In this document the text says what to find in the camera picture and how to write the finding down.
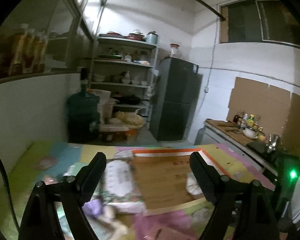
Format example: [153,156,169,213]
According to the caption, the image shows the white sack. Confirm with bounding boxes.
[91,89,115,125]

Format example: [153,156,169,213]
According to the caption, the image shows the metal shelf rack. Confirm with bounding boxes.
[90,35,158,130]

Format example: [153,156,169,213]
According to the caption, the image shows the red pot with lid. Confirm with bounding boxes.
[126,30,145,40]

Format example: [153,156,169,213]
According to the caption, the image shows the red pan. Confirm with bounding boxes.
[99,31,124,37]

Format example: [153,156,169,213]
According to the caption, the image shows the dark refrigerator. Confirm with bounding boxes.
[150,57,203,142]

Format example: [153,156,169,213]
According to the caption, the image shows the white plush toy purple dress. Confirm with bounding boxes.
[82,197,130,240]

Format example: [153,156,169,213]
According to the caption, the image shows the black wok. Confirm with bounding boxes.
[115,94,142,105]

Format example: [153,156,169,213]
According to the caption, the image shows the glass jar with red lid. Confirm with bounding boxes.
[170,43,180,58]

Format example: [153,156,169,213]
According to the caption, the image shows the white cloth bundle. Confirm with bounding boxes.
[186,172,204,195]

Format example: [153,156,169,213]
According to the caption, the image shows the window with cardboard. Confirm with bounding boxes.
[220,0,300,53]

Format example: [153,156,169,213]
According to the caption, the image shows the cardboard wall sheet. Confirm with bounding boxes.
[226,76,300,153]

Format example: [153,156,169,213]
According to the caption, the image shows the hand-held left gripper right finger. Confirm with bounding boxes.
[189,151,283,240]

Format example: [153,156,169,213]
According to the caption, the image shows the steel kettle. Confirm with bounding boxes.
[265,134,282,153]

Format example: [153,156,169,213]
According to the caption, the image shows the black induction cooker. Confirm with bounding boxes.
[247,141,270,155]

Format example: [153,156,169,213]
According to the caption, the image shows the amber liquid bottle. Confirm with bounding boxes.
[32,31,43,73]
[9,25,24,77]
[40,31,50,72]
[22,29,35,74]

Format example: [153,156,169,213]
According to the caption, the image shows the colourful printed blanket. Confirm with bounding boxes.
[9,141,277,240]

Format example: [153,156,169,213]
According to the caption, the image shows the teal pot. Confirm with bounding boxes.
[146,31,159,44]

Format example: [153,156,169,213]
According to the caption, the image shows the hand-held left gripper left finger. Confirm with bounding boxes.
[18,152,107,240]

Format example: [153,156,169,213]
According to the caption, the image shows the black water jug pump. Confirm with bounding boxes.
[80,67,89,90]

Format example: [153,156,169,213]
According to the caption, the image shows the glass partition window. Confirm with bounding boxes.
[0,0,95,80]

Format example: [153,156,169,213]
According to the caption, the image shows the green water jug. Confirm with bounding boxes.
[66,87,102,143]

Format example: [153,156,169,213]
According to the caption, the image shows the grey kitchen counter cabinet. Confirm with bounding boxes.
[194,119,278,178]

